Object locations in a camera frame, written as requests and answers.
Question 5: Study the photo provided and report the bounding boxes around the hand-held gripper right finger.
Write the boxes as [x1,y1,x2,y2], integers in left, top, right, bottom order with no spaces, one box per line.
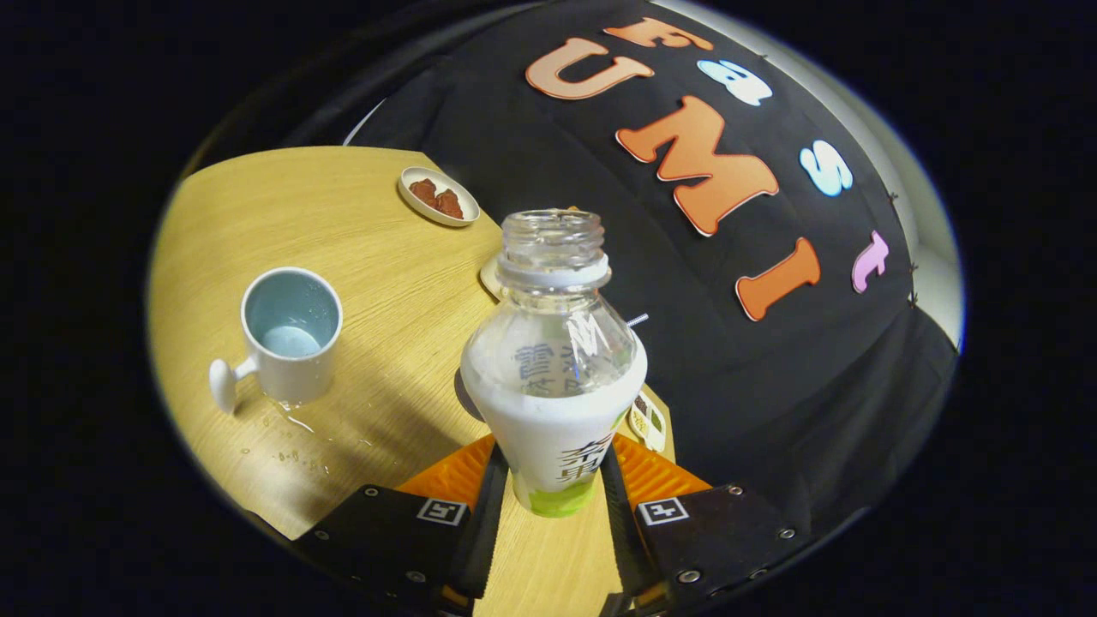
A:
[600,433,812,616]

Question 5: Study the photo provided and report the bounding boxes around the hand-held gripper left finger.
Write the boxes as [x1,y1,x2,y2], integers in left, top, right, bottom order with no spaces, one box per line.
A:
[296,433,513,617]

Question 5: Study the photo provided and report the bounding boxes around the clear white juice bottle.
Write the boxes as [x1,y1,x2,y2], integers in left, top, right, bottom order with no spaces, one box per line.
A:
[459,208,649,518]

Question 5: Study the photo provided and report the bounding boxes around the white cup with blue inside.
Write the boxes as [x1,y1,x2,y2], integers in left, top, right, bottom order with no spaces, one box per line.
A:
[209,267,344,416]

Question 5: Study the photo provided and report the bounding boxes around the white divided spice dish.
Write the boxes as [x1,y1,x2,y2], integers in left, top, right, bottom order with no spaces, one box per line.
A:
[628,390,668,452]

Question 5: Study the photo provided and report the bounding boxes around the wooden table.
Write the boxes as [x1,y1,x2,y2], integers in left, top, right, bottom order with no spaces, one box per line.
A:
[147,146,678,617]

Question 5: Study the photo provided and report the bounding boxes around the white oval plate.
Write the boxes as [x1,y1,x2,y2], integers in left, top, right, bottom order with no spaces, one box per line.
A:
[399,166,481,227]

